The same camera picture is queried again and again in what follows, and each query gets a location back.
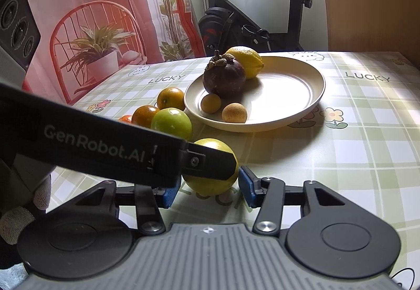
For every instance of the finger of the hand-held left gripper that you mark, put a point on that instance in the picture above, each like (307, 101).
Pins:
(213, 163)

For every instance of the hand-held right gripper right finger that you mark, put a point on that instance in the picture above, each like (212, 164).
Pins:
(246, 188)

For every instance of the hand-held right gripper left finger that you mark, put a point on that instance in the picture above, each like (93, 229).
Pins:
(171, 196)

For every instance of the large yellow-green round fruit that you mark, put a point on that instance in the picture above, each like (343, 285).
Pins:
(210, 186)

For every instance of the small orange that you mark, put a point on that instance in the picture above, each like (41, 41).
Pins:
(170, 98)
(144, 115)
(125, 119)

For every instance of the brown longan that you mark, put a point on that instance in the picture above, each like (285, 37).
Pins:
(211, 103)
(234, 113)

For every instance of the small green round fruit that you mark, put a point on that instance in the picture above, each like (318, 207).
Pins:
(171, 123)

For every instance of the dark purple mangosteen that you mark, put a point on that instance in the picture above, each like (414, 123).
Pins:
(226, 80)

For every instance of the cream round plate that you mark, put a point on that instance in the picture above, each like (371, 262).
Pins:
(279, 93)

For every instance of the yellow lemon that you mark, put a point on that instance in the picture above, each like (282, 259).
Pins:
(251, 62)

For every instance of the person's left hand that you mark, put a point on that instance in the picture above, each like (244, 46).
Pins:
(19, 222)

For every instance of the checked bunny tablecloth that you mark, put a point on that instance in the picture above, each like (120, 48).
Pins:
(344, 145)

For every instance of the black exercise bike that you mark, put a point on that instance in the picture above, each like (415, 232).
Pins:
(229, 14)

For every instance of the printed wall tapestry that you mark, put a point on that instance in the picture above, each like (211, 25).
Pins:
(65, 14)

